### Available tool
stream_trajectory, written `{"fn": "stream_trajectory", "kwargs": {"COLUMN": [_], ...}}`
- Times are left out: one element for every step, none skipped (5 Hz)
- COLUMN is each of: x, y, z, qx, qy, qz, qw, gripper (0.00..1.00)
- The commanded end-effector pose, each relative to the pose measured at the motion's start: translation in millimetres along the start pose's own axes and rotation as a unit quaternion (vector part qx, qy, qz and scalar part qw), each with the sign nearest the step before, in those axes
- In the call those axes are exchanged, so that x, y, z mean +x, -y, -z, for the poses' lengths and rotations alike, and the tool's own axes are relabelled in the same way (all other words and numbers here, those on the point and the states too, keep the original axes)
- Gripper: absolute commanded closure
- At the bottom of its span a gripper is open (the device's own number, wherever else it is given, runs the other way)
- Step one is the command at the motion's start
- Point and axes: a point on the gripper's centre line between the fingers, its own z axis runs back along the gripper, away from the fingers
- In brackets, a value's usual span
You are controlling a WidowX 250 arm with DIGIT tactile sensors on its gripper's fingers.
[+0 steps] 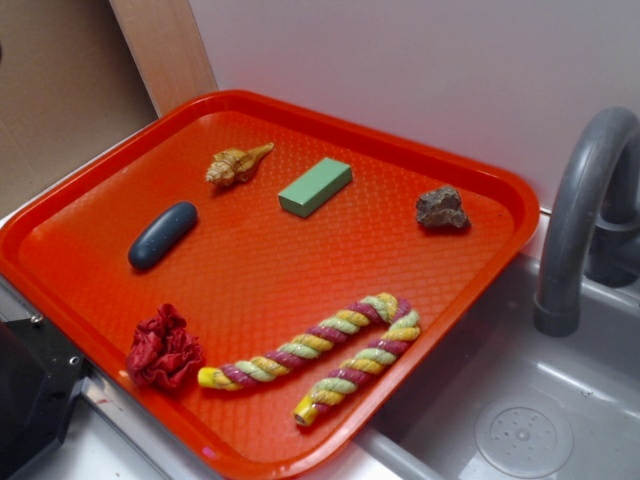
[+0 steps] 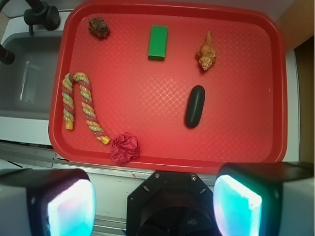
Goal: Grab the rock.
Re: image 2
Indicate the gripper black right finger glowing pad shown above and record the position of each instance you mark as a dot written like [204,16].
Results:
[265,199]

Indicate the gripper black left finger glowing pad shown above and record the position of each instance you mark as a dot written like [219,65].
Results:
[48,202]

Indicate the brown rock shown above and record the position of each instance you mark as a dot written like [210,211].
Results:
[98,27]

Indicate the crumpled red paper ball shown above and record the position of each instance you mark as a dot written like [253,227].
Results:
[124,148]

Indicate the grey sink basin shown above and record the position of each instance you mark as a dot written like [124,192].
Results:
[26,85]

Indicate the dark green oval stone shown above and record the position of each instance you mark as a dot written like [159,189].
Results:
[195,106]

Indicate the tan spiral seashell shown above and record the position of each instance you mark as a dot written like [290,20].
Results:
[206,54]

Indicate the red plastic tray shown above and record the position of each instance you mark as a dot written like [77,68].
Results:
[244,117]

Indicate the green rectangular block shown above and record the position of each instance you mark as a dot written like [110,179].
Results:
[158,42]

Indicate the black faucet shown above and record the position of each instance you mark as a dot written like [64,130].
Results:
[39,13]

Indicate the black octagonal mount plate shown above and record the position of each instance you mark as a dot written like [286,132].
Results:
[171,204]

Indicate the multicolour twisted rope toy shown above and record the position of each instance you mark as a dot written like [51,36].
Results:
[86,102]

